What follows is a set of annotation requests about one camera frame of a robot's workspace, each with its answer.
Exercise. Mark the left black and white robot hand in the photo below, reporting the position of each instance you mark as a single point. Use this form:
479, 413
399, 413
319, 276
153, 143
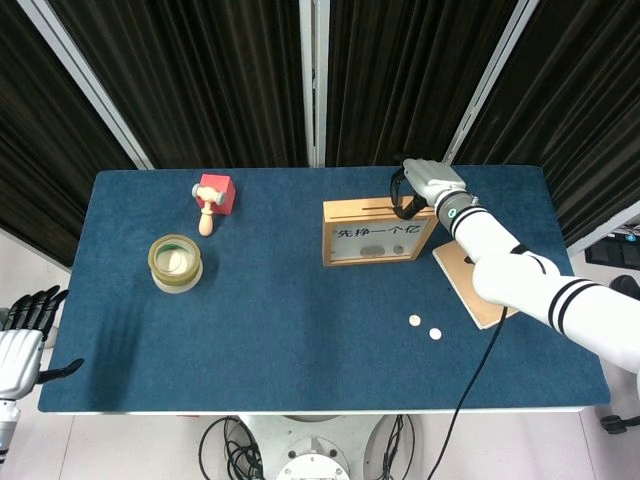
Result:
20, 362

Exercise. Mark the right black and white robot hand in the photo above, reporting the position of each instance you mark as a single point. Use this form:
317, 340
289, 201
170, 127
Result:
430, 177

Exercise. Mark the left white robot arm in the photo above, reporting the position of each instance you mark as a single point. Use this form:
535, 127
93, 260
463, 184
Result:
6, 425

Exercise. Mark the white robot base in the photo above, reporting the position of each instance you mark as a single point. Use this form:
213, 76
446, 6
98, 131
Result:
312, 460

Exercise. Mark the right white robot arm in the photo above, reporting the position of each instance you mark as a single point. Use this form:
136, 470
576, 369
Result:
500, 270

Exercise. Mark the kraft spiral notebook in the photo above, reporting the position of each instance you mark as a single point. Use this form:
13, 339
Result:
450, 267

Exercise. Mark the black pleated curtain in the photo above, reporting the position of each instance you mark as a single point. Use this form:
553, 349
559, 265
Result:
400, 75
40, 150
575, 100
200, 75

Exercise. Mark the clear yellowish packing tape roll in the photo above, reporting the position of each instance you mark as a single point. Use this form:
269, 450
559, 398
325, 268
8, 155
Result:
154, 257

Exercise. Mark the white tape roll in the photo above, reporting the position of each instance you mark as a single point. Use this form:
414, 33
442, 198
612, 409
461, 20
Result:
175, 288

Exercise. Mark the blue fabric table cloth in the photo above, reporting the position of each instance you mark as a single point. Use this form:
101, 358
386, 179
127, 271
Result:
300, 320

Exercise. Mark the black floor equipment box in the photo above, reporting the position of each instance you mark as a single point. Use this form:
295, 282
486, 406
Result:
610, 252

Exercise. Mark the red cube block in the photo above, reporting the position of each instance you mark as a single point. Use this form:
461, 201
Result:
223, 183

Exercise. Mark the black shoe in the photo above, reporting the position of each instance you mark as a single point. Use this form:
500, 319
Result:
627, 286

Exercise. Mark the wooden toy hammer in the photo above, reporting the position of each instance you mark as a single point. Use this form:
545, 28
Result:
206, 225

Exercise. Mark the black chair caster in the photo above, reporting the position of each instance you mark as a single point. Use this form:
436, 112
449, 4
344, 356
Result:
616, 424

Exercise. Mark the wooden frame glass money box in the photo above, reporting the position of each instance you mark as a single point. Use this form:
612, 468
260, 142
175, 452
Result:
360, 212

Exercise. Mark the grey aluminium partition frame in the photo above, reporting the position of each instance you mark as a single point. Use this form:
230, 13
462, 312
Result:
607, 227
312, 75
493, 75
82, 75

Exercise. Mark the white table frame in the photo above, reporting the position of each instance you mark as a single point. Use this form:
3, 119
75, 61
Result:
300, 413

